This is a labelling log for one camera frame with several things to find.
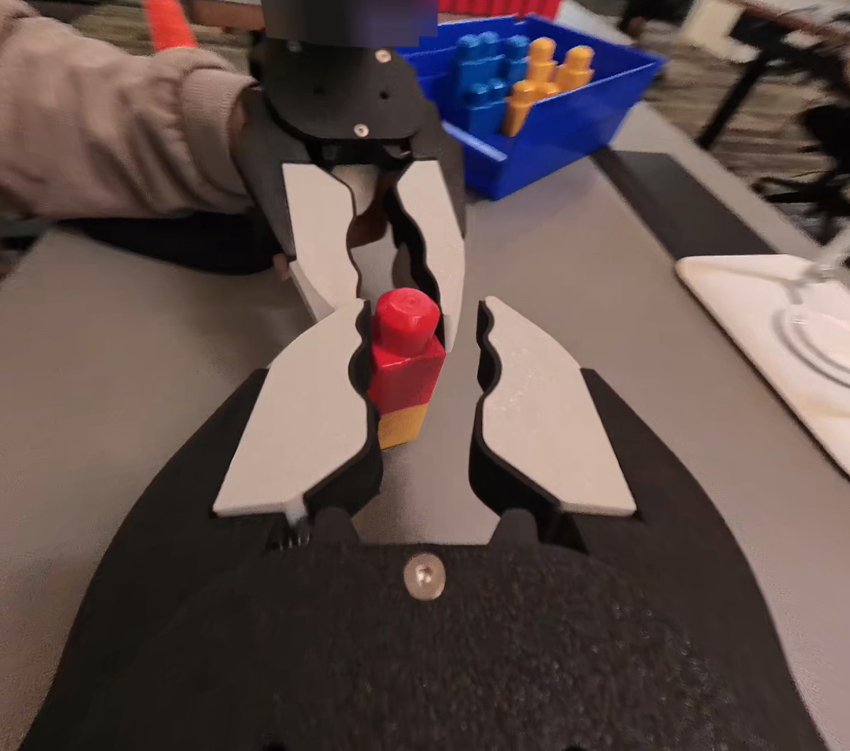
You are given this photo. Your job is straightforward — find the person's left hand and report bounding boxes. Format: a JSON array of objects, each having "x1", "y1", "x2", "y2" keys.
[{"x1": 348, "y1": 176, "x2": 393, "y2": 248}]

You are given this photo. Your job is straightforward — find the red single-stud mega block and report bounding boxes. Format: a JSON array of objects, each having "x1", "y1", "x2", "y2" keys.
[{"x1": 367, "y1": 288, "x2": 447, "y2": 416}]

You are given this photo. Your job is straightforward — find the blue two-stud mega block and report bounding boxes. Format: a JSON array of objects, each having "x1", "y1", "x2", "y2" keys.
[{"x1": 455, "y1": 32, "x2": 504, "y2": 94}]

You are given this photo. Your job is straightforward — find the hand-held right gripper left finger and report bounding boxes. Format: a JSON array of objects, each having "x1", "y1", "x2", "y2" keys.
[{"x1": 212, "y1": 298, "x2": 386, "y2": 519}]

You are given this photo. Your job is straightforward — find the blue plastic parts bin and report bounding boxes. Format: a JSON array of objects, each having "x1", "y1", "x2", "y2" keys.
[{"x1": 397, "y1": 12, "x2": 666, "y2": 202}]

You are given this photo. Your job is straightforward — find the black office chair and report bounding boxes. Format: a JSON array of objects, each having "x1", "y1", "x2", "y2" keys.
[{"x1": 753, "y1": 103, "x2": 850, "y2": 242}]

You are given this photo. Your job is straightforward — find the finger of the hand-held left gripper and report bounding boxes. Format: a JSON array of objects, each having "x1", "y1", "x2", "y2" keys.
[
  {"x1": 384, "y1": 157, "x2": 467, "y2": 355},
  {"x1": 281, "y1": 162, "x2": 367, "y2": 324}
]

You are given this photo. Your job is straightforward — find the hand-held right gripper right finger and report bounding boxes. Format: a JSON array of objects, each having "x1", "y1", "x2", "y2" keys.
[{"x1": 468, "y1": 295, "x2": 638, "y2": 519}]

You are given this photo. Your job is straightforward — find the person's left forearm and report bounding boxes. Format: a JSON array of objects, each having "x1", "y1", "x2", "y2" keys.
[{"x1": 0, "y1": 0, "x2": 267, "y2": 219}]

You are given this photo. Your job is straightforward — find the white document stand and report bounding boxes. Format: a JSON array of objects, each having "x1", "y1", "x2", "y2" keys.
[{"x1": 675, "y1": 243, "x2": 850, "y2": 476}]

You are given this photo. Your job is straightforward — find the yellow single-stud mega block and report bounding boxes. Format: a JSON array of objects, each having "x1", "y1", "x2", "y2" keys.
[{"x1": 376, "y1": 400, "x2": 427, "y2": 450}]

